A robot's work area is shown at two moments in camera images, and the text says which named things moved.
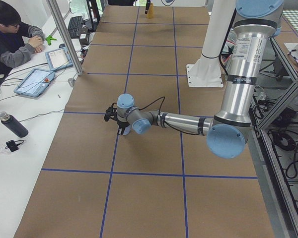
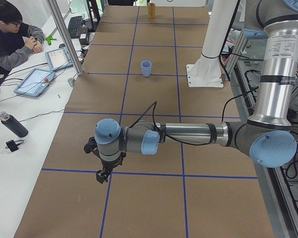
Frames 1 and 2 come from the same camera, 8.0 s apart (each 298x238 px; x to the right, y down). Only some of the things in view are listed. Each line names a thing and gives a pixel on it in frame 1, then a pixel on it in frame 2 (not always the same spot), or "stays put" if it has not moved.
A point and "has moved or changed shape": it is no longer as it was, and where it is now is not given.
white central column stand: [206, 72] stays put
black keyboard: [74, 26] stays put
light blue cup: [126, 131] has moved or changed shape
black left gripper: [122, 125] to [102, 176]
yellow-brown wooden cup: [150, 12] stays put
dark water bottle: [12, 123] stays put
